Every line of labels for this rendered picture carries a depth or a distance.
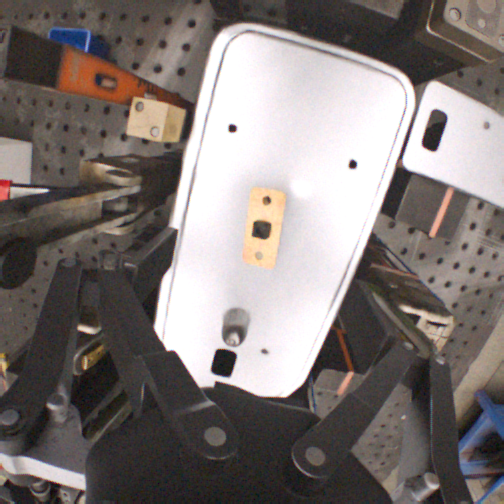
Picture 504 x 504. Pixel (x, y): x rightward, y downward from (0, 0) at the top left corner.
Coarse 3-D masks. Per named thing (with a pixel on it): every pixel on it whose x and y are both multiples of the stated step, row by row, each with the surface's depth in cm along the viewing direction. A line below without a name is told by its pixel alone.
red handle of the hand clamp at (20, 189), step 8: (0, 184) 20; (8, 184) 21; (16, 184) 21; (24, 184) 22; (32, 184) 22; (0, 192) 20; (8, 192) 21; (16, 192) 21; (24, 192) 22; (32, 192) 22; (40, 192) 22; (0, 200) 20; (104, 200) 25; (112, 200) 26; (120, 200) 26; (104, 208) 26; (112, 208) 26; (120, 208) 26
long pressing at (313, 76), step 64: (256, 64) 27; (320, 64) 27; (384, 64) 27; (192, 128) 30; (256, 128) 30; (320, 128) 29; (384, 128) 29; (192, 192) 32; (320, 192) 31; (384, 192) 31; (192, 256) 35; (256, 256) 34; (320, 256) 34; (192, 320) 38; (256, 320) 37; (320, 320) 37; (256, 384) 41
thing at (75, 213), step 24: (48, 192) 19; (72, 192) 20; (96, 192) 22; (120, 192) 25; (0, 216) 14; (24, 216) 15; (48, 216) 18; (72, 216) 21; (96, 216) 24; (120, 216) 26; (0, 240) 12; (24, 240) 13; (48, 240) 18; (72, 240) 20; (0, 264) 12; (24, 264) 13
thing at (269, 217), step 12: (252, 192) 31; (264, 192) 30; (276, 192) 30; (252, 204) 31; (264, 204) 31; (276, 204) 30; (252, 216) 32; (264, 216) 31; (276, 216) 31; (252, 228) 31; (264, 228) 31; (276, 228) 31; (252, 240) 32; (264, 240) 32; (276, 240) 31; (252, 252) 33; (264, 252) 32; (276, 252) 32; (252, 264) 33; (264, 264) 33
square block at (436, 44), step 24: (432, 0) 21; (456, 0) 19; (480, 0) 18; (408, 24) 28; (432, 24) 21; (456, 24) 20; (480, 24) 19; (384, 48) 35; (408, 48) 28; (432, 48) 26; (456, 48) 23; (480, 48) 21; (408, 72) 35; (432, 72) 32
